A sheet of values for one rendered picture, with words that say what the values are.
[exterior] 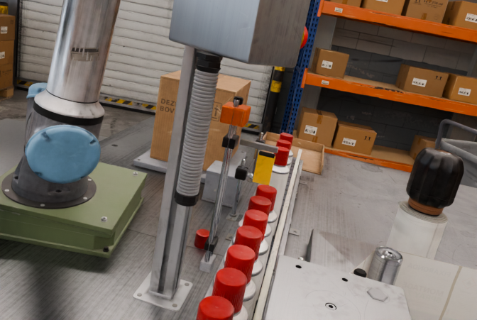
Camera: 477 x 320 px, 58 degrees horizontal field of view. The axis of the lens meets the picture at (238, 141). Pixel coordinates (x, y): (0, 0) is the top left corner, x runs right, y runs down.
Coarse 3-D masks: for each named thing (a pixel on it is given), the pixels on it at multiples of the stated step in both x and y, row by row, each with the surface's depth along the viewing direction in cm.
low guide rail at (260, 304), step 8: (296, 160) 143; (296, 168) 135; (288, 192) 114; (288, 200) 109; (280, 216) 100; (280, 224) 95; (280, 232) 92; (272, 248) 85; (272, 256) 82; (272, 264) 79; (272, 272) 77; (264, 280) 74; (264, 288) 72; (264, 296) 70; (264, 304) 68; (256, 312) 65
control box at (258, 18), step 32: (192, 0) 57; (224, 0) 53; (256, 0) 49; (288, 0) 52; (192, 32) 58; (224, 32) 53; (256, 32) 50; (288, 32) 54; (256, 64) 52; (288, 64) 56
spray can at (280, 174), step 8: (280, 152) 91; (288, 152) 91; (280, 160) 91; (280, 168) 91; (288, 168) 93; (272, 176) 91; (280, 176) 91; (272, 184) 92; (280, 184) 92; (280, 192) 93; (280, 200) 93; (280, 208) 95
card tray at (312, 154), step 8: (264, 136) 182; (272, 136) 191; (272, 144) 186; (296, 144) 189; (304, 144) 189; (312, 144) 188; (320, 144) 187; (296, 152) 181; (304, 152) 184; (312, 152) 186; (320, 152) 188; (304, 160) 172; (312, 160) 174; (320, 160) 176; (304, 168) 162; (312, 168) 164; (320, 168) 166
